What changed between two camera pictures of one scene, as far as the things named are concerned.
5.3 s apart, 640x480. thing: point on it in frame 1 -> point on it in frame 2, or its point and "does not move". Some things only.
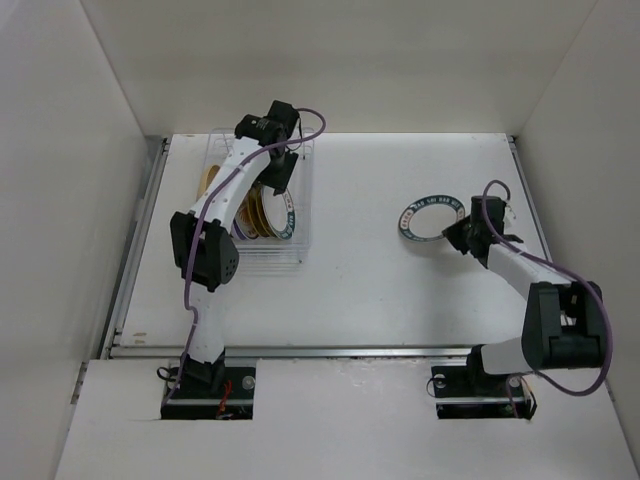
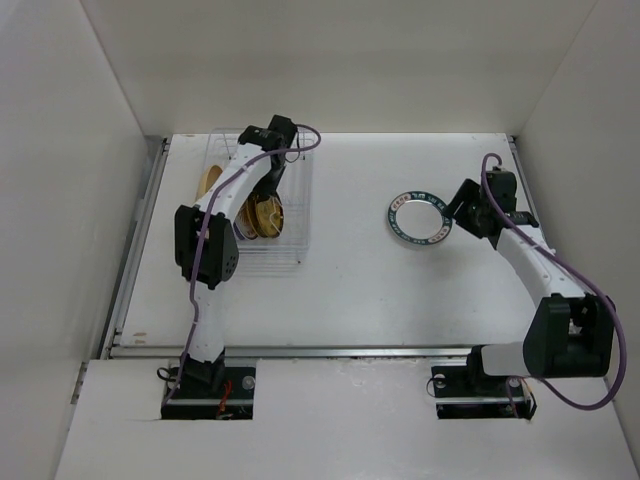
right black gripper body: (460, 232) -> (468, 214)
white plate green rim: (279, 211) -> (419, 218)
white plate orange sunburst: (242, 223) does not move
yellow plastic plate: (207, 179) does not move
